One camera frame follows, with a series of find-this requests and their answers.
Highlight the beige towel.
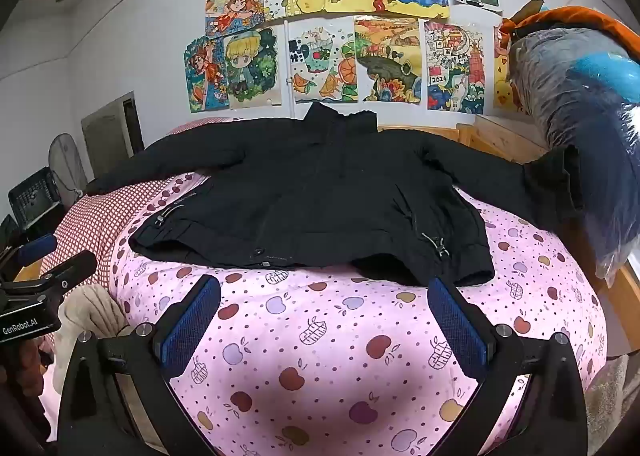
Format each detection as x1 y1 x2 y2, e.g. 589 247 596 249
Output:
59 283 132 339

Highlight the black plastic crate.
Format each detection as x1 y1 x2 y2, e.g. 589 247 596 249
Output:
7 168 63 227

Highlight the white standing fan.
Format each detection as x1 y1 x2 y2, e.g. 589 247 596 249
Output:
47 132 90 197

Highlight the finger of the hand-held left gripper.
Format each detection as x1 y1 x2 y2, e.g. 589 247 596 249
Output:
30 250 99 297
10 234 58 267

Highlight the wooden bed frame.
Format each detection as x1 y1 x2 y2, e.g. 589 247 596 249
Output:
377 113 640 362

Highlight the orange cloth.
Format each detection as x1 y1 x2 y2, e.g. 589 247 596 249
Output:
500 0 640 62

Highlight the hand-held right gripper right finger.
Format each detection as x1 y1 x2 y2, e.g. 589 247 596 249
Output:
427 277 588 456

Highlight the grey door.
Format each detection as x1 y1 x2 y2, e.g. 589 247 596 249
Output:
81 90 146 172

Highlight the clear plastic bag of clothes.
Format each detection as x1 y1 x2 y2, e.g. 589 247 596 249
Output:
507 26 640 282

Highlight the group of colourful wall drawings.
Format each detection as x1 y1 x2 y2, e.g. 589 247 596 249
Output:
182 0 521 114

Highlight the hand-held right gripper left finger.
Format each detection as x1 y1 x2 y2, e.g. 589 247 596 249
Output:
57 275 222 456

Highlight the pink apple print blanket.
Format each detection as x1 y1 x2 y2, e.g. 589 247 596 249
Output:
107 171 608 456

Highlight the black jacket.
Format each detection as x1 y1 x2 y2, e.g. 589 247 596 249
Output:
86 102 583 287

